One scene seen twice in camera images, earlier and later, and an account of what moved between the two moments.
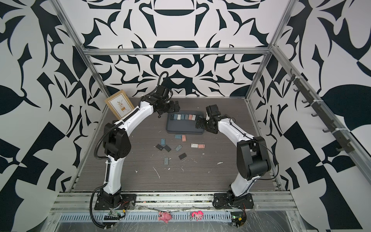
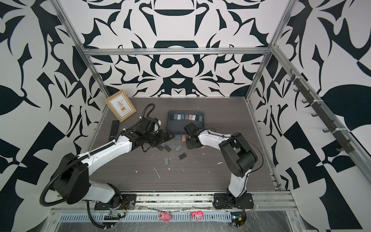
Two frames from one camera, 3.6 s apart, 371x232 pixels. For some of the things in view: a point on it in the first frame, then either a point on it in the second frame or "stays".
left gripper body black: (168, 107) -> (155, 138)
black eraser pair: (159, 147) stays
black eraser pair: (168, 149) stays
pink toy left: (164, 216) stays
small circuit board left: (114, 215) stays
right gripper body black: (205, 123) -> (189, 144)
